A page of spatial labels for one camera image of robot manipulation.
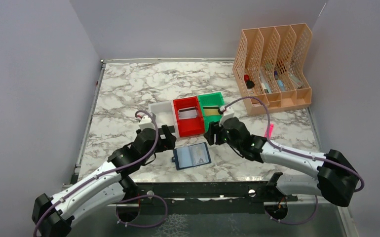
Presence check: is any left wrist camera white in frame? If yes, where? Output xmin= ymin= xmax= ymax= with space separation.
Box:
xmin=138 ymin=116 xmax=155 ymax=130

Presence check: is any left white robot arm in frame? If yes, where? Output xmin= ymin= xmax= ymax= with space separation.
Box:
xmin=32 ymin=125 xmax=177 ymax=237

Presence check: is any peach file organizer rack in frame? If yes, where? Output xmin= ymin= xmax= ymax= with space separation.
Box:
xmin=232 ymin=23 xmax=312 ymax=115

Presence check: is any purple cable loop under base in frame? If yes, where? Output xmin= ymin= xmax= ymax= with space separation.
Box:
xmin=115 ymin=195 xmax=168 ymax=228

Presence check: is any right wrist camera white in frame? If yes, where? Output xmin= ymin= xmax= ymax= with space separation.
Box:
xmin=219 ymin=106 xmax=234 ymax=126

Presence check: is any black card in white bin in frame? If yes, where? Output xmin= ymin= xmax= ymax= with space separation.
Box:
xmin=158 ymin=124 xmax=176 ymax=134

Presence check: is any clear pen pack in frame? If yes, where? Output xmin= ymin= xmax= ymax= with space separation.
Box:
xmin=259 ymin=70 xmax=271 ymax=94

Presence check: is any gold card in green bin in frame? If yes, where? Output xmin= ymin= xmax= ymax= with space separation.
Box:
xmin=202 ymin=106 xmax=222 ymax=117

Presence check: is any green plastic bin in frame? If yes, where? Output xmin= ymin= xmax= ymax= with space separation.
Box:
xmin=197 ymin=92 xmax=225 ymax=132

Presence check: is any red plastic bin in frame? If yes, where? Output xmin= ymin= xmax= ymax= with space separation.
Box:
xmin=173 ymin=96 xmax=205 ymax=137

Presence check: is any grey stapler in rack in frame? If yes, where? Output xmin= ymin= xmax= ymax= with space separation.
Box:
xmin=288 ymin=72 xmax=304 ymax=89

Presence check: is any navy blue card holder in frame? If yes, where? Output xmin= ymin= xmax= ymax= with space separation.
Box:
xmin=171 ymin=142 xmax=211 ymax=170

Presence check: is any pink highlighter pen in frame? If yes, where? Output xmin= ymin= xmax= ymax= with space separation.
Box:
xmin=265 ymin=123 xmax=274 ymax=139

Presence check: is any white plastic bin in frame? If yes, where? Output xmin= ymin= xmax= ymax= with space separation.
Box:
xmin=148 ymin=101 xmax=176 ymax=129

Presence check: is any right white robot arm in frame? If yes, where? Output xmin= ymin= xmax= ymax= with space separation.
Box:
xmin=203 ymin=117 xmax=360 ymax=207

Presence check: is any red black stamp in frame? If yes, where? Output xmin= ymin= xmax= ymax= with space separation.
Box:
xmin=244 ymin=74 xmax=255 ymax=89

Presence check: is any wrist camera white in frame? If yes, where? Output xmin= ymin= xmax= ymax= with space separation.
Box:
xmin=219 ymin=106 xmax=234 ymax=126
xmin=138 ymin=116 xmax=155 ymax=130

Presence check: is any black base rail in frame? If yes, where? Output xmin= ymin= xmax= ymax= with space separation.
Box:
xmin=62 ymin=171 xmax=308 ymax=217

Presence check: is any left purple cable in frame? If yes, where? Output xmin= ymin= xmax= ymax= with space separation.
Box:
xmin=33 ymin=110 xmax=159 ymax=237

